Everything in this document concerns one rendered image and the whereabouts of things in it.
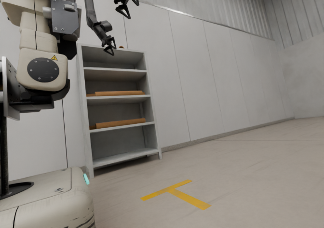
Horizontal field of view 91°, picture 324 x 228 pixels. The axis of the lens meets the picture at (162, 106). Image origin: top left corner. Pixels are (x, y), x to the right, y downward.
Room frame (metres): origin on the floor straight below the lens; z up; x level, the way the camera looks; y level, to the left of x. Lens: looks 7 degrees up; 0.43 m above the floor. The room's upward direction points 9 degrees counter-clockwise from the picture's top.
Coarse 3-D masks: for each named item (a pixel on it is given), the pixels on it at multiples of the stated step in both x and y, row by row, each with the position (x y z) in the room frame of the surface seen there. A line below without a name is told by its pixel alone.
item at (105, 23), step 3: (90, 15) 0.98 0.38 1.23; (90, 18) 0.97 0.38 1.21; (93, 18) 0.98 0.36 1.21; (93, 21) 0.98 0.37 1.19; (96, 21) 0.99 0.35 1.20; (102, 21) 1.03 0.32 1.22; (105, 21) 1.04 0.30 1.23; (93, 24) 0.99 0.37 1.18; (96, 24) 1.01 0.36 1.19; (99, 24) 1.04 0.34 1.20; (102, 24) 1.03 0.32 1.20; (105, 24) 1.04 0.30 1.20; (108, 24) 1.04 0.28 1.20; (105, 27) 1.03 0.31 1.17; (108, 27) 1.05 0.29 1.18; (111, 27) 1.06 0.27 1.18; (105, 30) 1.05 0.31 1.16; (108, 30) 1.06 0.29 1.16
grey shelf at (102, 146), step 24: (96, 48) 1.89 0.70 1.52; (120, 48) 2.02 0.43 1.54; (96, 72) 1.94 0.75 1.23; (120, 72) 2.06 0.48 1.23; (144, 72) 2.20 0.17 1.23; (96, 96) 1.84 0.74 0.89; (120, 96) 1.98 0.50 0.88; (144, 96) 2.15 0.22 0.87; (96, 120) 2.23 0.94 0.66; (120, 120) 2.40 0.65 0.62; (96, 144) 2.21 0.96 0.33; (120, 144) 2.38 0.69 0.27
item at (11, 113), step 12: (0, 60) 0.58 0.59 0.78; (0, 72) 0.58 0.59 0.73; (12, 72) 0.63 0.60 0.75; (0, 84) 0.61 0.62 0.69; (12, 84) 0.63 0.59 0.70; (0, 96) 0.58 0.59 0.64; (12, 96) 0.62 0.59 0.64; (36, 96) 0.63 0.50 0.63; (48, 96) 0.65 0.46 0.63; (60, 96) 0.74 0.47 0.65; (12, 108) 0.62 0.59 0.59; (24, 108) 0.67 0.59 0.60; (36, 108) 0.70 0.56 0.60; (48, 108) 0.74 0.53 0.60
